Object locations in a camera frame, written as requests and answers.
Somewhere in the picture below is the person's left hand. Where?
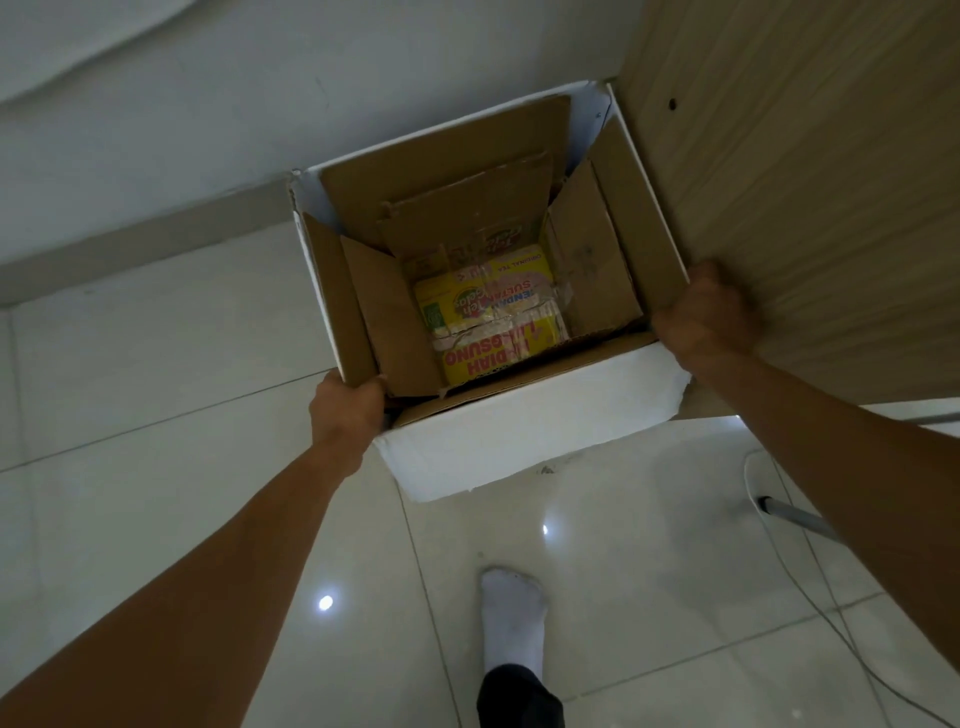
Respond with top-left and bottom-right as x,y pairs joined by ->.
309,369 -> 390,453

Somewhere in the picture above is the yellow tea packet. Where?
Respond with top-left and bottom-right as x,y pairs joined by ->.
414,243 -> 558,335

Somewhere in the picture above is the white cable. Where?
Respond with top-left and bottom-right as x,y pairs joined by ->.
742,450 -> 960,728

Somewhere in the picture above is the white cardboard box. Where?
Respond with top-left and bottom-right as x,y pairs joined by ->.
289,81 -> 693,504

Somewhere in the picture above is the yellow packet with pink print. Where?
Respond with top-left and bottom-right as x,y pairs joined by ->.
431,303 -> 571,387

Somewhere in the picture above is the person's black trouser leg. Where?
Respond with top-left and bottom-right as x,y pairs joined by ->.
477,663 -> 565,728

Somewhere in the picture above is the person's white sock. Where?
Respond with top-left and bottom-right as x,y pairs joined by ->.
480,567 -> 549,676

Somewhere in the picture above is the person's right forearm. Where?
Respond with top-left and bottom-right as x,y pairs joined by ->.
688,343 -> 960,672

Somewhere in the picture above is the wooden table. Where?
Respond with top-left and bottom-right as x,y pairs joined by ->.
613,0 -> 960,421

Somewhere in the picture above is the grey metal table leg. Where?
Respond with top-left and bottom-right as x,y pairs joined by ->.
756,495 -> 841,541

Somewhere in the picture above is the person's left forearm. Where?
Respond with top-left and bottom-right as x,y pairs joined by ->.
0,431 -> 374,728

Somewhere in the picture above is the person's right hand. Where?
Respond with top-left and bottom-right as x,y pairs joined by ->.
649,258 -> 760,376

